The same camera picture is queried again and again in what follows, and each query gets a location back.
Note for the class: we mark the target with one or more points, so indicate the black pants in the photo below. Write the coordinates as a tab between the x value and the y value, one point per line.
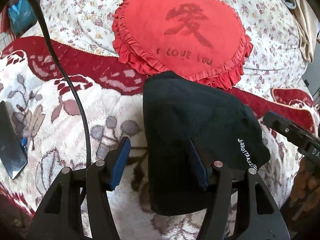
183	119

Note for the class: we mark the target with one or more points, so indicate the blue plastic bag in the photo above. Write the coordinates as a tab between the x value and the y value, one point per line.
21	16

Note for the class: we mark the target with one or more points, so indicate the right hand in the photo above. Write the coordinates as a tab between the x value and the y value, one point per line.
306	181

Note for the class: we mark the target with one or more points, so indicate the beige cloth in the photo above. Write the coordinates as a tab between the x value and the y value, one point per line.
307	27

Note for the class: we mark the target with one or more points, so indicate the floral bed sheet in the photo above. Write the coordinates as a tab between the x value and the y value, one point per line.
275	62

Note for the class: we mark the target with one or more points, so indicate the red white floral blanket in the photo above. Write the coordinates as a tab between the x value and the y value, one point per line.
42	109

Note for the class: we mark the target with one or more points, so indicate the red heart ruffled pillow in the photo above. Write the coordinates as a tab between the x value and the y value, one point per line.
200	40

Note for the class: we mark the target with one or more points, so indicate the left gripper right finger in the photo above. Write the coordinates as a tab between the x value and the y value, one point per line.
258	216

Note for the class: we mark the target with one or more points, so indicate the black smartphone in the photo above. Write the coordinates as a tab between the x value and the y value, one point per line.
12	154

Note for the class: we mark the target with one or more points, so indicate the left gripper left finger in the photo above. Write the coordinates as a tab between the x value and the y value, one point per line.
59	213

